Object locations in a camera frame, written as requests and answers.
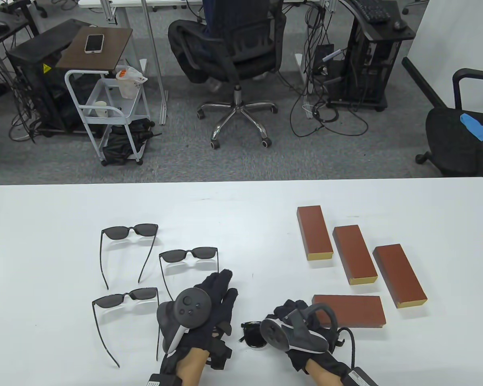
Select brown side table top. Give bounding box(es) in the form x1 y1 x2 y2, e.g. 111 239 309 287
56 27 134 73

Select person's left hand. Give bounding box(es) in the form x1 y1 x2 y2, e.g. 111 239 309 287
161 269 239 368

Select white utility cart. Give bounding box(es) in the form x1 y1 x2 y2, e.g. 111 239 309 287
64 64 151 166

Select black cable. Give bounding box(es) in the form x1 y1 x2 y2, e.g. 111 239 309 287
337 327 357 368

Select black sunglasses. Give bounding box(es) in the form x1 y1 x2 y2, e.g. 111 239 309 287
100 224 159 290
92 287 161 368
239 320 268 349
159 246 219 302

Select black armchair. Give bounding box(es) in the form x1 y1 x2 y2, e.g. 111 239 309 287
415 68 483 181

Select black keyboard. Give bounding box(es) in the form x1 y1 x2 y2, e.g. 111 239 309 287
352 0 392 23

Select grey tracking controller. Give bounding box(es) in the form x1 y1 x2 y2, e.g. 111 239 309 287
260 304 339 355
156 288 212 355

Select black wrist battery pack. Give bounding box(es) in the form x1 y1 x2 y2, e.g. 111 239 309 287
147 373 182 386
342 367 381 386

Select person's left forearm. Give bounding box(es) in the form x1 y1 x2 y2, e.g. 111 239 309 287
176 347 210 386

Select tangle of black cables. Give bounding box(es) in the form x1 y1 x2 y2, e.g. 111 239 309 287
290 68 369 137

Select silver aluminium post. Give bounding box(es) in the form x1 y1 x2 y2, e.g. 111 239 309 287
140 0 169 126

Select person's right hand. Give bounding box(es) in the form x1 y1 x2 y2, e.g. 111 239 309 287
266 299 351 376

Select white smartphone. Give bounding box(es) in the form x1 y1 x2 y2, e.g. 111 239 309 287
84 34 105 54

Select person's right forearm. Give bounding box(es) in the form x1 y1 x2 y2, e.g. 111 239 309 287
306 359 347 386

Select white plastic bag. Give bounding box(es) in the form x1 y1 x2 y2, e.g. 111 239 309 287
116 65 148 99

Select brown sliding storage box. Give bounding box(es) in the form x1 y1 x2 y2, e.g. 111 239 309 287
332 225 378 286
312 294 387 329
372 244 428 309
297 205 334 262

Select black mesh office chair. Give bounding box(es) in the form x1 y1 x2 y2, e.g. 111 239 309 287
197 0 287 150

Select black computer tower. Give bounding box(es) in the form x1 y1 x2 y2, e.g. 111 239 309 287
344 24 401 103

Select black computer cart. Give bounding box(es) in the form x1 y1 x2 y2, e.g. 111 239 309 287
329 0 416 112

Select black equipment cabinet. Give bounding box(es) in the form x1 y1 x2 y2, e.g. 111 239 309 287
6 19 95 135

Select black desk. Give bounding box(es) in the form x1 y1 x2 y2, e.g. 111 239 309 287
0 8 35 47

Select black bag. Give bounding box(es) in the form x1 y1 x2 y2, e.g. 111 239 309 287
102 119 161 164

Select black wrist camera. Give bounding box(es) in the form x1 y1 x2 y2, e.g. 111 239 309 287
207 340 233 370

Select white partition board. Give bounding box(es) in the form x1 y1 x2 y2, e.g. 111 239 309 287
402 0 483 117

